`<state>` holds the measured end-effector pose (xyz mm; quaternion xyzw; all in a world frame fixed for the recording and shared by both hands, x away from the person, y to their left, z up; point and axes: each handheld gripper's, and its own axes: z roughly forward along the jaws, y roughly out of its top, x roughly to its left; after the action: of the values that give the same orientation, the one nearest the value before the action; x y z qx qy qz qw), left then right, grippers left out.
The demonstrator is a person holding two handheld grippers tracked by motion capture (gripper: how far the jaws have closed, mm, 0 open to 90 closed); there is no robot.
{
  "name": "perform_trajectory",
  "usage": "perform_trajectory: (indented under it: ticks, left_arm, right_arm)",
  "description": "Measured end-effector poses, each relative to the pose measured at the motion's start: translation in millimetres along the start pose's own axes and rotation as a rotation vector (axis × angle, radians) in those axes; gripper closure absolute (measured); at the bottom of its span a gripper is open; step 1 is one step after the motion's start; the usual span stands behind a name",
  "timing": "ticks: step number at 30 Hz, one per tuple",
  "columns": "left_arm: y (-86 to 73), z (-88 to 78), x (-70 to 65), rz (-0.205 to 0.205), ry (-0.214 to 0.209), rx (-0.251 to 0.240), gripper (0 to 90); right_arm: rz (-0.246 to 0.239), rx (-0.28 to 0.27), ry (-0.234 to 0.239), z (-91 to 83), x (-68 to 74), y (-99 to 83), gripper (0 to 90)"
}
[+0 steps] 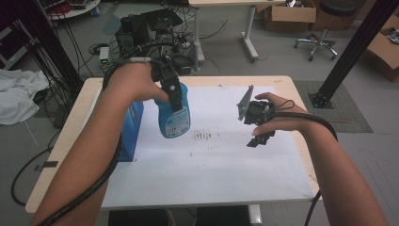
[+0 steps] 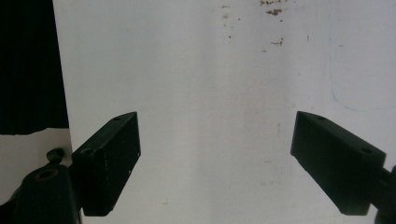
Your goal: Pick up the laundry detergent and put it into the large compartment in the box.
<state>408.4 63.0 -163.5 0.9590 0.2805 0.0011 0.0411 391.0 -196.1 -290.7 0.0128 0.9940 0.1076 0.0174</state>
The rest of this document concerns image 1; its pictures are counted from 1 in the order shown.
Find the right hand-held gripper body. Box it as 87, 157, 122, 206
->
236, 84, 275, 126

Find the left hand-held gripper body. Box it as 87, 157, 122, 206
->
150, 56, 182, 96

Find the blue spray bottle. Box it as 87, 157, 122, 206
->
153, 82, 192, 139

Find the person's right hand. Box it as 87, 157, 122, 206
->
251, 91, 311, 137

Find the person's left hand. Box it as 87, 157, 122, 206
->
104, 61, 170, 105

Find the black round container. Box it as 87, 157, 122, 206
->
170, 53, 193, 76

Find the white board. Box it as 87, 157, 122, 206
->
101, 85, 315, 211

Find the black equipment stack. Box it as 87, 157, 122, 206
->
114, 8, 184, 61

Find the blue box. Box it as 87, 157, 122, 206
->
118, 101, 145, 163

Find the small white device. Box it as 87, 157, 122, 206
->
98, 46, 110, 66

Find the white desk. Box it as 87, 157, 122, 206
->
187, 0, 287, 72

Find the grey floor mat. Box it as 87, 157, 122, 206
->
294, 79, 375, 134

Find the office chair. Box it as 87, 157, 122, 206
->
294, 0, 355, 62

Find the open cardboard box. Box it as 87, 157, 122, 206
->
263, 0, 317, 32

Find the round white table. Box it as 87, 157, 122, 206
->
46, 0, 102, 21

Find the large cardboard box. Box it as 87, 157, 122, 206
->
364, 13, 399, 84

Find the white cloth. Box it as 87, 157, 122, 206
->
0, 69, 50, 126

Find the thin black cord loop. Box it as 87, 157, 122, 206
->
275, 99, 296, 113

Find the black metal post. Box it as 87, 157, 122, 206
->
308, 0, 399, 109
8, 0, 85, 97

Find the black floor cable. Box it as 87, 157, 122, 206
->
10, 146, 54, 207

